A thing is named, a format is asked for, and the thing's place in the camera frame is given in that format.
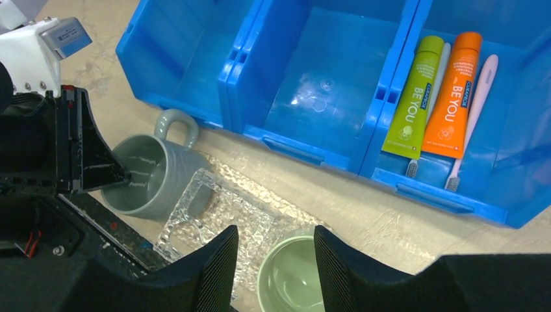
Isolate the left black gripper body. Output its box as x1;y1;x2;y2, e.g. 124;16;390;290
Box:
1;92;82;195

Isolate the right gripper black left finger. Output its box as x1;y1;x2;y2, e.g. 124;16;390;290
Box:
1;225;238;311

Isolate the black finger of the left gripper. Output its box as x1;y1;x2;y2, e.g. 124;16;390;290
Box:
60;85;131;194

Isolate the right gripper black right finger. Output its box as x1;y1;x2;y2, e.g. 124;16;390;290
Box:
314;226;550;311

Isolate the clear plastic holder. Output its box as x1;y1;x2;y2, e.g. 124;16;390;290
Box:
154;169;282;303

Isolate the grey mug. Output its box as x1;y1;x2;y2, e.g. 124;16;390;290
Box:
101;109;211;221

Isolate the light green mug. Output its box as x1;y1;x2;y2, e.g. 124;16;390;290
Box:
257;226;325;311

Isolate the clear textured oval tray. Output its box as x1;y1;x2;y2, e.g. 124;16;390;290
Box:
189;150;337;298

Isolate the blue plastic divided bin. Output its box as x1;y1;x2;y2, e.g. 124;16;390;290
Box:
116;1;550;228

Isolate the light blue toothbrush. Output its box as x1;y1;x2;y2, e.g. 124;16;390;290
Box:
405;42;452;178

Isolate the pink toothbrush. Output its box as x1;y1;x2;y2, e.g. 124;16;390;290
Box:
444;54;499;192

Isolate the black aluminium base frame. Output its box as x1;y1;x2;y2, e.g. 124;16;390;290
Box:
1;194;169;278

